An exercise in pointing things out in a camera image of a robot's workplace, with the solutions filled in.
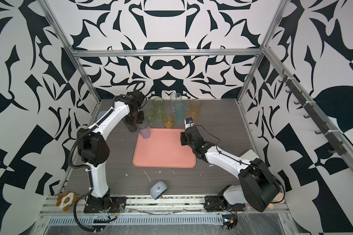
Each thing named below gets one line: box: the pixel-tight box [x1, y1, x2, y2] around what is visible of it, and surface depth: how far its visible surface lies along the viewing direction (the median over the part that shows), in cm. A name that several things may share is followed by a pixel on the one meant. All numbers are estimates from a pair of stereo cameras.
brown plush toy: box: [55, 190, 79, 212], surface depth 74 cm
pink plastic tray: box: [132, 128, 197, 169], surface depth 94 cm
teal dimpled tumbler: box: [175, 102, 186, 122], surface depth 107 cm
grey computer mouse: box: [150, 181, 168, 200], surface depth 74 cm
